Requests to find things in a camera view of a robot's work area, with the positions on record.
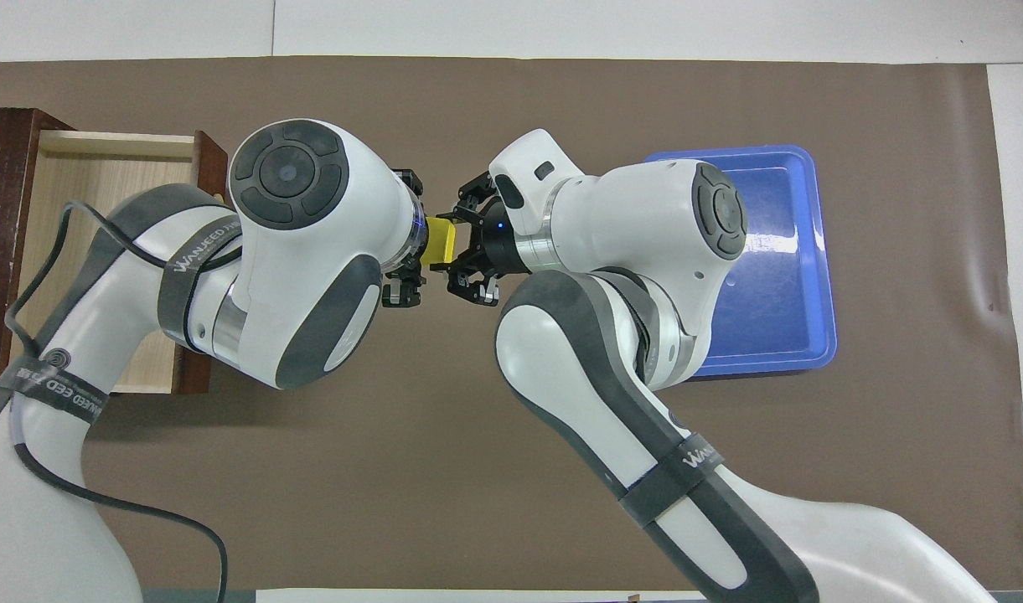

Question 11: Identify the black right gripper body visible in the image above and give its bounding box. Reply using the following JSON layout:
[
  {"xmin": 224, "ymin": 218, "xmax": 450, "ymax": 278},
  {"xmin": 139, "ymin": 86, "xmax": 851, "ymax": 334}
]
[{"xmin": 473, "ymin": 197, "xmax": 533, "ymax": 281}]

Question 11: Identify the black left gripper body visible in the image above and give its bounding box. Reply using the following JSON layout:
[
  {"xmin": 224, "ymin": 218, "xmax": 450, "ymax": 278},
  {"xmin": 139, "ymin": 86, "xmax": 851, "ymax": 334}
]
[{"xmin": 412, "ymin": 203, "xmax": 433, "ymax": 274}]

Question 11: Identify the yellow cube block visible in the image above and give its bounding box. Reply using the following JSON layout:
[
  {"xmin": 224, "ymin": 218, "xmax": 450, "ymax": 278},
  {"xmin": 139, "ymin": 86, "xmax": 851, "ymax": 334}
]
[{"xmin": 421, "ymin": 215, "xmax": 459, "ymax": 271}]

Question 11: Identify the wooden drawer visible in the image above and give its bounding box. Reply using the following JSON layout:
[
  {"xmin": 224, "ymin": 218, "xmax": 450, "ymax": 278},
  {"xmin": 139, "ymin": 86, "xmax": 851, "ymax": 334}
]
[{"xmin": 8, "ymin": 128, "xmax": 230, "ymax": 396}]

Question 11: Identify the brown table mat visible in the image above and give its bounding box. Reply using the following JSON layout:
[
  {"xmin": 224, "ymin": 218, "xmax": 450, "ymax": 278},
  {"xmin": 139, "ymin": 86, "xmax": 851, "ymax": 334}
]
[{"xmin": 0, "ymin": 55, "xmax": 1023, "ymax": 591}]

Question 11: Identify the blue plastic tray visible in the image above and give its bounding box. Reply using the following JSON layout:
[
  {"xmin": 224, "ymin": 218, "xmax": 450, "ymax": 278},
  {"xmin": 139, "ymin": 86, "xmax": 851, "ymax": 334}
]
[{"xmin": 643, "ymin": 144, "xmax": 838, "ymax": 379}]

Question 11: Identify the grey velcro cable strap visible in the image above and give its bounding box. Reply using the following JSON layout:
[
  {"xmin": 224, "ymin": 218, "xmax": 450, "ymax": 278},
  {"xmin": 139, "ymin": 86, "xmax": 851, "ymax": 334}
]
[
  {"xmin": 618, "ymin": 431, "xmax": 727, "ymax": 530},
  {"xmin": 158, "ymin": 214, "xmax": 245, "ymax": 353},
  {"xmin": 0, "ymin": 348, "xmax": 103, "ymax": 424}
]

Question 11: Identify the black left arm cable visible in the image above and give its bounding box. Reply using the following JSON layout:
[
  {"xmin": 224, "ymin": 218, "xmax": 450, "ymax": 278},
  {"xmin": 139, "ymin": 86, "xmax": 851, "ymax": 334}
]
[{"xmin": 0, "ymin": 199, "xmax": 229, "ymax": 603}]

